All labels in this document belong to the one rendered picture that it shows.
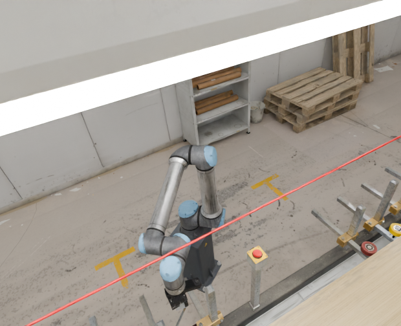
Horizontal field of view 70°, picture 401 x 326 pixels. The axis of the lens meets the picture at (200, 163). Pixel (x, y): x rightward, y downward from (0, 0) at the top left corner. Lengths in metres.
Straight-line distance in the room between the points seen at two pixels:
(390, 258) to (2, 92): 1.92
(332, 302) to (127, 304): 1.71
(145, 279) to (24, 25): 2.70
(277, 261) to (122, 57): 2.71
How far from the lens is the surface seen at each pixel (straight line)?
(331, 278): 2.12
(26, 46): 0.21
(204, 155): 1.59
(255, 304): 1.80
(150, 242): 1.35
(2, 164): 3.82
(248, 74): 3.93
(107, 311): 2.81
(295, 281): 1.96
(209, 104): 3.96
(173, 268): 1.24
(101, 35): 0.21
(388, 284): 1.87
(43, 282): 3.24
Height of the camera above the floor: 2.40
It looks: 39 degrees down
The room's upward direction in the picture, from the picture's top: 7 degrees counter-clockwise
